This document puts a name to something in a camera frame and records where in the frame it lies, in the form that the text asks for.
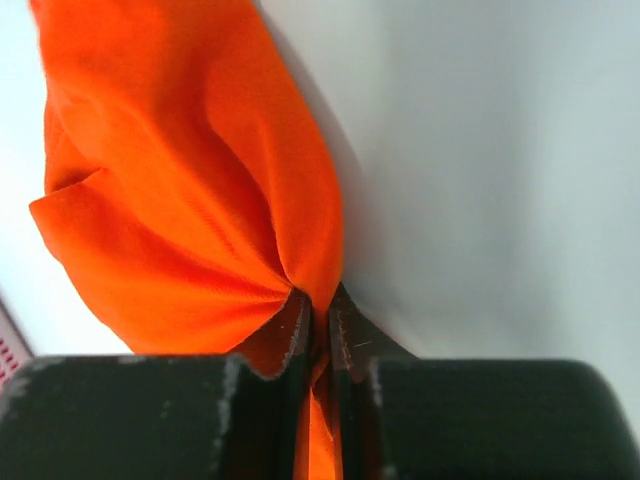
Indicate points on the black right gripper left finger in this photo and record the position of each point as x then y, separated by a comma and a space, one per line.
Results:
243, 415

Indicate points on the orange t shirt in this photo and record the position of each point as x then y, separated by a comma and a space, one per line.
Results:
188, 189

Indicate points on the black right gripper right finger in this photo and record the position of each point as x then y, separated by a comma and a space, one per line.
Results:
397, 416

